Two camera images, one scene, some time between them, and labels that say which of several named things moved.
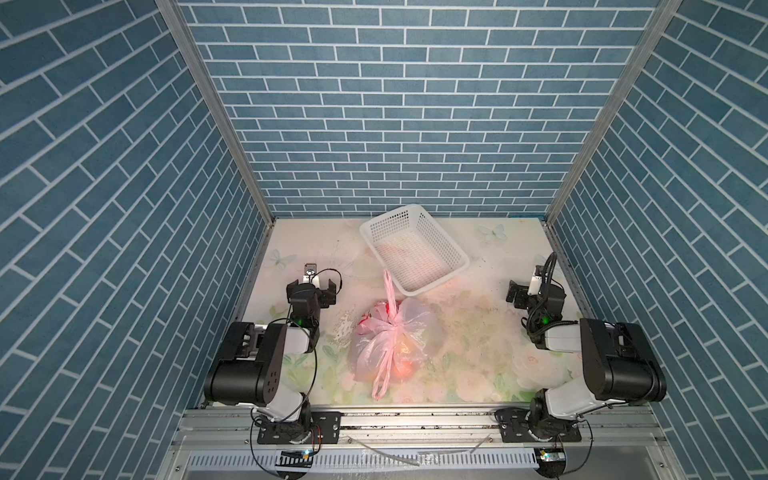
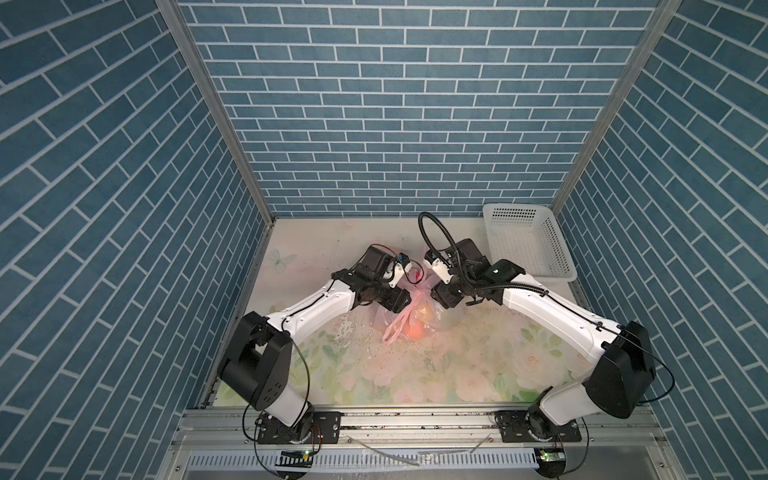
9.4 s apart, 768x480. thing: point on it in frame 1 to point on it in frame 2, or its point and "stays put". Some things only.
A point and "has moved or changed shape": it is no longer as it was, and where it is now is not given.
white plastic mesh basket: (412, 251) to (530, 235)
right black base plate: (513, 424) stays put
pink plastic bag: (394, 339) has moved or changed shape
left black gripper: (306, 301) to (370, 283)
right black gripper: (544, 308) to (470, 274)
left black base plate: (325, 429) stays put
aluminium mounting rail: (236, 429) stays put
